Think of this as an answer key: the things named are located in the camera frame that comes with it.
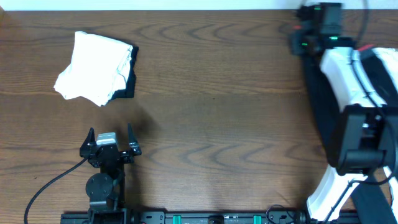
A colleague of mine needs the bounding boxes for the black folded garment under white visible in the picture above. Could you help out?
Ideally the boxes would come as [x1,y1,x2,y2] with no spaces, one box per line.
[111,45,139,100]

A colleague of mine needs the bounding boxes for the white folded cloth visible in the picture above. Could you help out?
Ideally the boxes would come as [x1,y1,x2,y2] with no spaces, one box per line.
[54,31,133,106]

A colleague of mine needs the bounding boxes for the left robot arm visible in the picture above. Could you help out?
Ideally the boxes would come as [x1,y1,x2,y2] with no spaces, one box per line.
[80,124,142,224]

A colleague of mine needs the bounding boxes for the black pants red waistband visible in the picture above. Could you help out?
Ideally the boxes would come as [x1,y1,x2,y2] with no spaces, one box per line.
[303,43,398,224]

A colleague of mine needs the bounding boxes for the white crumpled garment right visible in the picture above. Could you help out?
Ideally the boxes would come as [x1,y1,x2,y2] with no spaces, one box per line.
[373,47,397,90]

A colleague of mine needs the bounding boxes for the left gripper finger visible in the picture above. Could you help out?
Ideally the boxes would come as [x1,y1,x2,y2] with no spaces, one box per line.
[127,123,139,152]
[81,128,95,151]

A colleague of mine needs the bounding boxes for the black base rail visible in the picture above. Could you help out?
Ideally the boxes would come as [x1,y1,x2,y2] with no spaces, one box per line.
[60,210,317,224]

